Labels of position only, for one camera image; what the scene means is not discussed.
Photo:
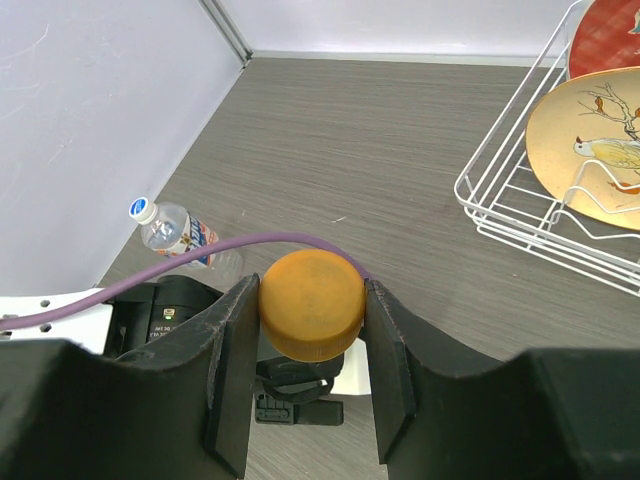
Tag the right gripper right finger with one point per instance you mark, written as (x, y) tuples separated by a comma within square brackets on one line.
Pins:
[(443, 410)]

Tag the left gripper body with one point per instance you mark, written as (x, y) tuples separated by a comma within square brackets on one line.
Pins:
[(289, 392)]

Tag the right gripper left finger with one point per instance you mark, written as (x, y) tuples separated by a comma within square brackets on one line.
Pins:
[(178, 407)]

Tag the orange bottle cap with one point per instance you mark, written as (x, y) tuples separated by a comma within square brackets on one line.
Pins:
[(312, 305)]

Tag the clear plastic water bottle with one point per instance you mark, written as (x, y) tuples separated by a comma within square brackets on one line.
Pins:
[(175, 231)]

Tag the white bottle cap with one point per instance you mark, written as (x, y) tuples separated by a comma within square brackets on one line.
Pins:
[(143, 210)]

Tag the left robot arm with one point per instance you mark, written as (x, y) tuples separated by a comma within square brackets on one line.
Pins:
[(133, 318)]

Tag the cream floral plate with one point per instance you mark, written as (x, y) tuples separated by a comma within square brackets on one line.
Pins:
[(582, 143)]

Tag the red and teal plate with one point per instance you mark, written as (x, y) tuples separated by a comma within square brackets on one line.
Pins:
[(607, 38)]

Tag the white wire dish rack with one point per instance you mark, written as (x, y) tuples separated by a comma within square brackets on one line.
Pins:
[(500, 193)]

